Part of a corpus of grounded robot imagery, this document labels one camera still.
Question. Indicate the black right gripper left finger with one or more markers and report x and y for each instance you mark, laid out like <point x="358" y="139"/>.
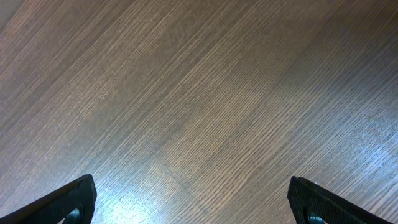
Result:
<point x="72" y="203"/>

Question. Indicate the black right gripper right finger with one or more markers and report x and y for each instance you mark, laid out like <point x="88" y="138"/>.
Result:
<point x="311" y="203"/>

